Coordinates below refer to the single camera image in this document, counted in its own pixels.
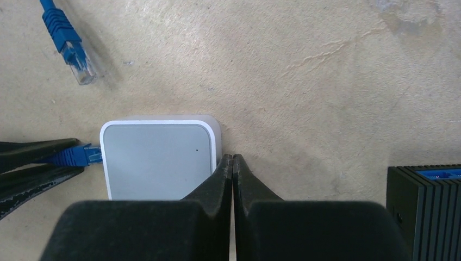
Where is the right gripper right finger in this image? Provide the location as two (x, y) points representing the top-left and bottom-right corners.
(233, 154), (410, 260)

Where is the short blue ethernet cable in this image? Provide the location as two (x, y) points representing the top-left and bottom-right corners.
(39, 0), (98, 86)

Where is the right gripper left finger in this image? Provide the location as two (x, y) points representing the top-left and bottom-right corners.
(41, 154), (233, 260)

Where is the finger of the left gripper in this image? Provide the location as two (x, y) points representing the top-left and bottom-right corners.
(1, 138), (78, 174)
(1, 165), (85, 219)

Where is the long blue ethernet cable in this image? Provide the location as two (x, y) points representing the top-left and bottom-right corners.
(34, 143), (103, 168)

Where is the black box device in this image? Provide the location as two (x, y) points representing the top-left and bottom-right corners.
(386, 164), (460, 260)

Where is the white network switch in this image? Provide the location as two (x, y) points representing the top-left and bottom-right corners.
(99, 115), (222, 201)

